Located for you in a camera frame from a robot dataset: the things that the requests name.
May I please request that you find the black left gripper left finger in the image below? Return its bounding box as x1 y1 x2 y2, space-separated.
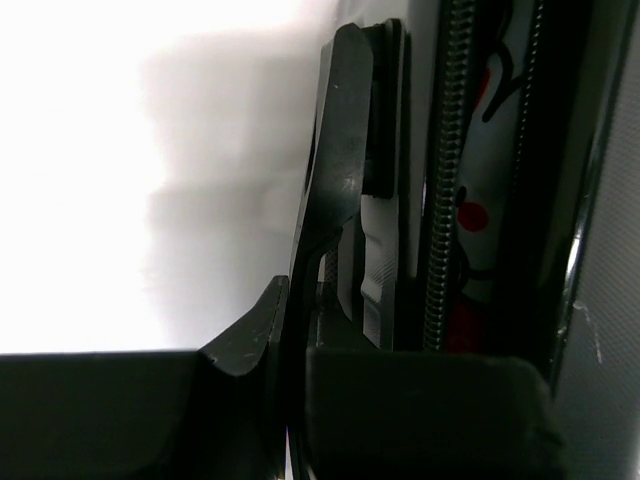
1 276 289 479

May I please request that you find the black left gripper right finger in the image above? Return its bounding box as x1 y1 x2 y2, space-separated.
304 348 568 479

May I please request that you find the grey suitcase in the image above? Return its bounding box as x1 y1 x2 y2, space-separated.
281 1 639 479

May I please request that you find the white cartoon print garment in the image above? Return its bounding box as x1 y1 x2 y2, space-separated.
445 1 534 353

